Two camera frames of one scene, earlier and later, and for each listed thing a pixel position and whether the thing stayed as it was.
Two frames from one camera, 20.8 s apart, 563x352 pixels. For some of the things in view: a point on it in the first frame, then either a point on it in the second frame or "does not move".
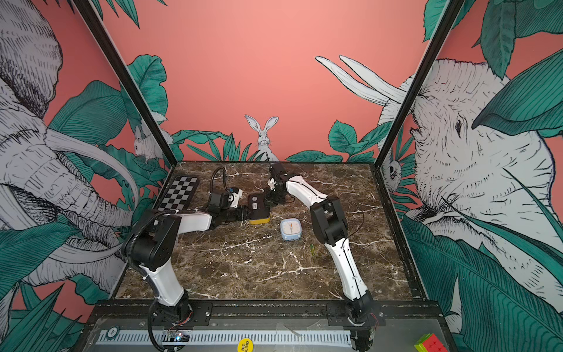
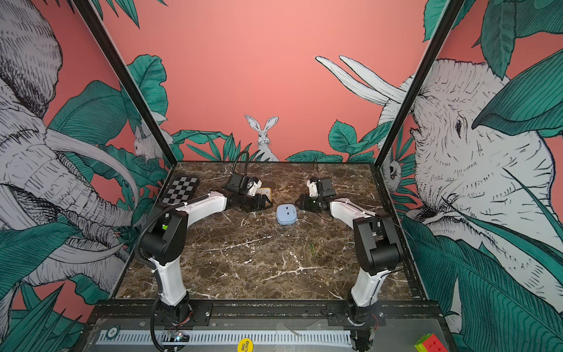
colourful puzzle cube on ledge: (430, 343) does not move
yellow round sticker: (245, 345) does not move
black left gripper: (243, 212) → (261, 204)
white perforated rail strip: (182, 337) does not move
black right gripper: (268, 197) → (306, 203)
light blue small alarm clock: (291, 229) → (286, 213)
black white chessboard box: (178, 193) does not move
